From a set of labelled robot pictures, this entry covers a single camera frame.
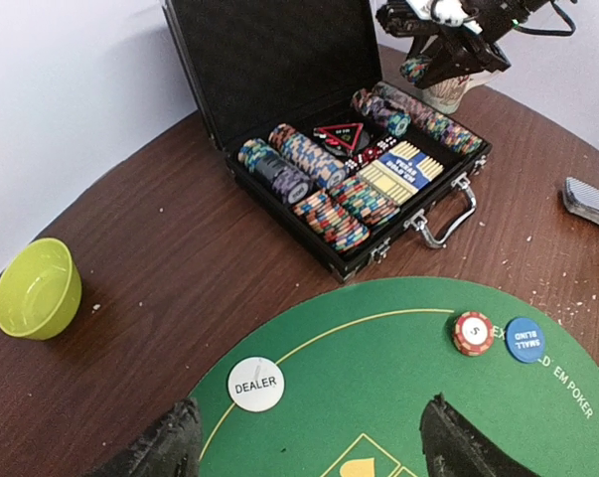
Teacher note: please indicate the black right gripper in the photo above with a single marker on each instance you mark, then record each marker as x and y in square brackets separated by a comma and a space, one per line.
[453, 52]

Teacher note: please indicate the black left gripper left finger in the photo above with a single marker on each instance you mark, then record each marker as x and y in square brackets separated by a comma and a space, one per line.
[170, 446]

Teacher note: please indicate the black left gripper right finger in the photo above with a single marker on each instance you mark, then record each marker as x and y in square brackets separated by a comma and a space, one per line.
[454, 446]

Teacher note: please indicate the white dealer button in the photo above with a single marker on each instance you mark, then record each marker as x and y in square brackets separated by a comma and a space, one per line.
[256, 384]

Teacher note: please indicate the red cream poker chip stack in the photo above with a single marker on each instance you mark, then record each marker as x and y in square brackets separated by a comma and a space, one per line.
[473, 334]

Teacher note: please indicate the blue small blind button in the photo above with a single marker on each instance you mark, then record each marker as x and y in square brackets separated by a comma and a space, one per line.
[525, 340]

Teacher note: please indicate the blue texas holdem card box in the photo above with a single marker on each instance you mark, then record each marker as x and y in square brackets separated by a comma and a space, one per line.
[401, 172]

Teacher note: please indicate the white patterned ceramic mug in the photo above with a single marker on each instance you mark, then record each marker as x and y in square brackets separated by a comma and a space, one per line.
[447, 95]

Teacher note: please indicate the round green poker mat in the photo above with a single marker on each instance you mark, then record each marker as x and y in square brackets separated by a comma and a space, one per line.
[360, 365]

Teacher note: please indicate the triangular black red plaque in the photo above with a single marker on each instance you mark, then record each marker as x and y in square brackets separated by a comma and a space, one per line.
[345, 135]

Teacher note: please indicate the red translucent dice row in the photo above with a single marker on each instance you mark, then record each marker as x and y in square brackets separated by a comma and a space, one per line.
[370, 153]

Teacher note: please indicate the black poker chip case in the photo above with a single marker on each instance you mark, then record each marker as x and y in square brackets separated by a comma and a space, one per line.
[264, 74]

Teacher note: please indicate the blue playing card deck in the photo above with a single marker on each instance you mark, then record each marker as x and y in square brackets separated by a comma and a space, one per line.
[581, 199]

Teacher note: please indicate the lime green plastic bowl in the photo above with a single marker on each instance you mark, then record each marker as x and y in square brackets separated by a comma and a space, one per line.
[40, 291]

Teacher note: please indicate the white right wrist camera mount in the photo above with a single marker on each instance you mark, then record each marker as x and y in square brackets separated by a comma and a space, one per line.
[450, 13]

